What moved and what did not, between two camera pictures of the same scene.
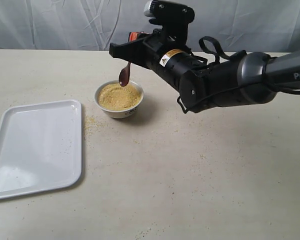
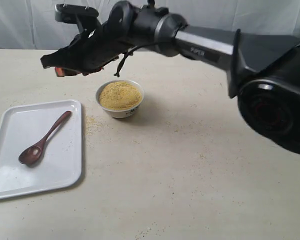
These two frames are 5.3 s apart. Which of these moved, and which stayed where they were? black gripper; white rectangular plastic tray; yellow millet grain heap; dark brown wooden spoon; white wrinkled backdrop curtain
Moved: dark brown wooden spoon; black gripper
Stayed: yellow millet grain heap; white rectangular plastic tray; white wrinkled backdrop curtain
